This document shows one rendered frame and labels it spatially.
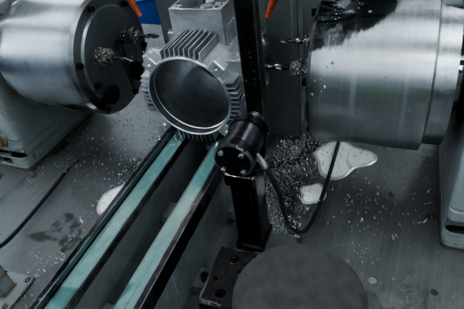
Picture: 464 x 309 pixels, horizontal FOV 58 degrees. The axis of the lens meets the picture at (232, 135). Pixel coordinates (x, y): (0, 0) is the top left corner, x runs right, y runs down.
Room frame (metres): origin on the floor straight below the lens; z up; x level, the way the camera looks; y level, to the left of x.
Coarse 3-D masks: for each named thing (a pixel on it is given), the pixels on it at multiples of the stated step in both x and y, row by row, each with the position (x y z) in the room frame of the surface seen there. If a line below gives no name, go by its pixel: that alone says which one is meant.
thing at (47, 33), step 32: (32, 0) 0.84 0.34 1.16; (64, 0) 0.81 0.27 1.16; (96, 0) 0.81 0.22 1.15; (0, 32) 0.82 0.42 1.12; (32, 32) 0.77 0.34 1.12; (64, 32) 0.74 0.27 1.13; (96, 32) 0.78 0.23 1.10; (128, 32) 0.84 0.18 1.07; (0, 64) 0.79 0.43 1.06; (32, 64) 0.74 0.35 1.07; (64, 64) 0.71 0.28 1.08; (96, 64) 0.75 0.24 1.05; (128, 64) 0.84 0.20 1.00; (32, 96) 0.76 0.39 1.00; (64, 96) 0.72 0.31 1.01; (96, 96) 0.73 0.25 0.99; (128, 96) 0.82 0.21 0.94
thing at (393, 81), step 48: (336, 0) 0.60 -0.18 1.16; (384, 0) 0.57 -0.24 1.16; (432, 0) 0.54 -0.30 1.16; (336, 48) 0.53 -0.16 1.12; (384, 48) 0.50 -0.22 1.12; (432, 48) 0.48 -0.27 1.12; (336, 96) 0.50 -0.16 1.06; (384, 96) 0.47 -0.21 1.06; (432, 96) 0.46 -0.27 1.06; (384, 144) 0.49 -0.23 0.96; (432, 144) 0.49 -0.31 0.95
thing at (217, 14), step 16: (192, 0) 0.80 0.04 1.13; (208, 0) 0.77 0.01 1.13; (224, 0) 0.81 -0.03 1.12; (176, 16) 0.72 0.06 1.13; (192, 16) 0.71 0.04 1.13; (208, 16) 0.69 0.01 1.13; (224, 16) 0.69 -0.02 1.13; (176, 32) 0.72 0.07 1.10; (208, 32) 0.70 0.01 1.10; (224, 32) 0.69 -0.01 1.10
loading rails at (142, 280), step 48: (192, 144) 0.67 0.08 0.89; (144, 192) 0.52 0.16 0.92; (192, 192) 0.50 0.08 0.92; (96, 240) 0.43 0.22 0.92; (144, 240) 0.48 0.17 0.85; (192, 240) 0.42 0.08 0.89; (48, 288) 0.35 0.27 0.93; (96, 288) 0.37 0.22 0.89; (144, 288) 0.33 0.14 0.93; (192, 288) 0.39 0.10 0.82
